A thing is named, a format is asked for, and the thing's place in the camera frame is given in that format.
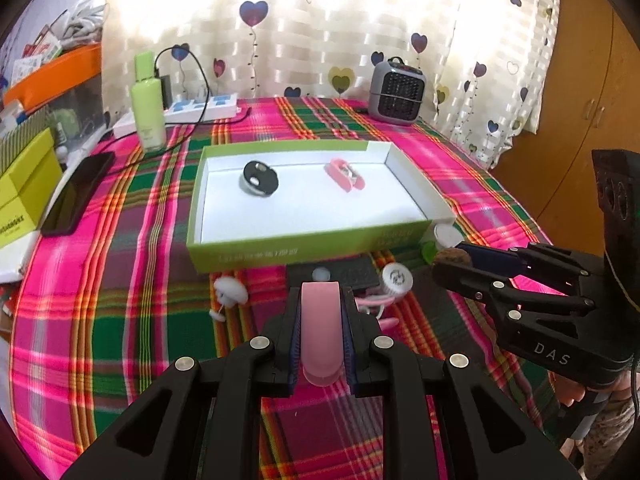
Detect white bundle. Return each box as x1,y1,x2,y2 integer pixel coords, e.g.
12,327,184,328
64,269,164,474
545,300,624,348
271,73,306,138
59,0,109,42

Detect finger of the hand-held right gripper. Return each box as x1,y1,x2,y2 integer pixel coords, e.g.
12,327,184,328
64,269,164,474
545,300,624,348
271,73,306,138
431,259,597,322
459,241,607,288

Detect black round compact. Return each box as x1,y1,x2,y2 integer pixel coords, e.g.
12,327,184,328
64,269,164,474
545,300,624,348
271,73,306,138
243,161,279,196

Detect light green lotion bottle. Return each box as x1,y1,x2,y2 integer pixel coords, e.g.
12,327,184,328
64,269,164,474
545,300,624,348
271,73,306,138
131,51,167,150

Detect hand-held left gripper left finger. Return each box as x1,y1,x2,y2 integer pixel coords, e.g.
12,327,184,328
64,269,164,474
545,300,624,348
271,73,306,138
62,282,304,480

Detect grey portable heater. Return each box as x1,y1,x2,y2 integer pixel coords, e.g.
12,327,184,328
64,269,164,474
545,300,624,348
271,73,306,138
368,56,427,125

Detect striped patterned box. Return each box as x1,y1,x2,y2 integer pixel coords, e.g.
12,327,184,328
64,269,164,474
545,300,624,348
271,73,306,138
0,107,54,162

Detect orange storage bin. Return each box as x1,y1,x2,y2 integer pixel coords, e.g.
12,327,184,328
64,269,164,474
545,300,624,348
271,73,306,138
4,42,104,112

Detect white and blue power strip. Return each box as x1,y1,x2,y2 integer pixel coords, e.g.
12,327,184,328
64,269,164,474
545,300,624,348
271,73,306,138
113,92,240,139

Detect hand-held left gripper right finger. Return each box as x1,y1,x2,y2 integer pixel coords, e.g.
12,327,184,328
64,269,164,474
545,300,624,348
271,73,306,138
340,282,582,480

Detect green jar with white lid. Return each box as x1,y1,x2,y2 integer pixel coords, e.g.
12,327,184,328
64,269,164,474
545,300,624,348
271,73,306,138
421,224,465,266

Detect person's right hand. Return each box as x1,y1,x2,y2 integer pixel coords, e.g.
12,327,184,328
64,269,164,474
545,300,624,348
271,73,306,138
549,369,590,407

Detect black smartphone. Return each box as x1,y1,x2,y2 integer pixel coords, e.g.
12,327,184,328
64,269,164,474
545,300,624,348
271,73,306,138
40,151,116,237

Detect pink hair clip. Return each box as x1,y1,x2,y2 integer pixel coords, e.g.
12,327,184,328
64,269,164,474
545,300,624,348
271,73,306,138
354,291,402,332
325,158,365,192
300,281,345,387

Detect heart print curtain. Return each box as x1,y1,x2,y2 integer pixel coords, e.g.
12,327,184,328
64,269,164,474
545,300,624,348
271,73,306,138
102,0,562,171

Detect black cable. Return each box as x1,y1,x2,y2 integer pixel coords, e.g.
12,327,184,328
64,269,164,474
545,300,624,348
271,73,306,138
106,44,251,177

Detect white round ribbed cap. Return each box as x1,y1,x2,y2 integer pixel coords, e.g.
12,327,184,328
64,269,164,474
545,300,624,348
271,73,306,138
380,262,414,295

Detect green and white tray box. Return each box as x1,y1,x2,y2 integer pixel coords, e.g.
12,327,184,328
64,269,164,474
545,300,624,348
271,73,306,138
186,141,457,274

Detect wooden cabinet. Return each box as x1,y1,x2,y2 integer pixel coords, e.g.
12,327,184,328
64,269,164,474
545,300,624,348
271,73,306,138
492,0,640,261

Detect lime green cardboard box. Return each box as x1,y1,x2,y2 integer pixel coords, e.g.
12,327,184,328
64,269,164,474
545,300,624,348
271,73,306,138
0,127,64,252

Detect large brown walnut ball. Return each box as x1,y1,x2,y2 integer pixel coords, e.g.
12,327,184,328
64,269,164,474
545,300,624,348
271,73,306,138
434,246,473,268

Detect pink plaid tablecloth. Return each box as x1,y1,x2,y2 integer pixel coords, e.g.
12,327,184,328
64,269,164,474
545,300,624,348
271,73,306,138
9,95,557,480

